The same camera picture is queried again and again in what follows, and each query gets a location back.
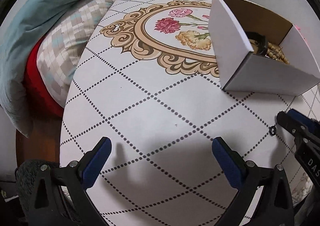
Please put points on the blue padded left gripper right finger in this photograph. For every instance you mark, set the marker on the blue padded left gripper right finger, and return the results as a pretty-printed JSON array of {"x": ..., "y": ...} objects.
[{"x": 230, "y": 162}]

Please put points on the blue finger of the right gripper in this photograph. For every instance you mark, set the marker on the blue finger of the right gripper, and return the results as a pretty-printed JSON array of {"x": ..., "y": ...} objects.
[
  {"x": 289, "y": 121},
  {"x": 311, "y": 124}
]

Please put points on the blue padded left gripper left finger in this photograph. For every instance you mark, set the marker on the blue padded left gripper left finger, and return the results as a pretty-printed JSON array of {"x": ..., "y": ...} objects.
[{"x": 94, "y": 161}]

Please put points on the white cardboard box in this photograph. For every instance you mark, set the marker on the white cardboard box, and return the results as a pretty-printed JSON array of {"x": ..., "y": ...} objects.
[{"x": 259, "y": 51}]

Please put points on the red bed sheet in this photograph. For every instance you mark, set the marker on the red bed sheet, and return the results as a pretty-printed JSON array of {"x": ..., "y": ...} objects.
[{"x": 40, "y": 102}]

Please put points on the patterned white tablecloth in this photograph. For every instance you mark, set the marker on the patterned white tablecloth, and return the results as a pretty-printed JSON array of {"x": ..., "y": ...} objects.
[{"x": 148, "y": 80}]

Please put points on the checkered pillow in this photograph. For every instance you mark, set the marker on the checkered pillow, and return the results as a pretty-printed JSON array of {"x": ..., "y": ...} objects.
[{"x": 60, "y": 51}]

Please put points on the teal duvet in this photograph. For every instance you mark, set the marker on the teal duvet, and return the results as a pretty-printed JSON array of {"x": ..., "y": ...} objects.
[{"x": 30, "y": 24}]

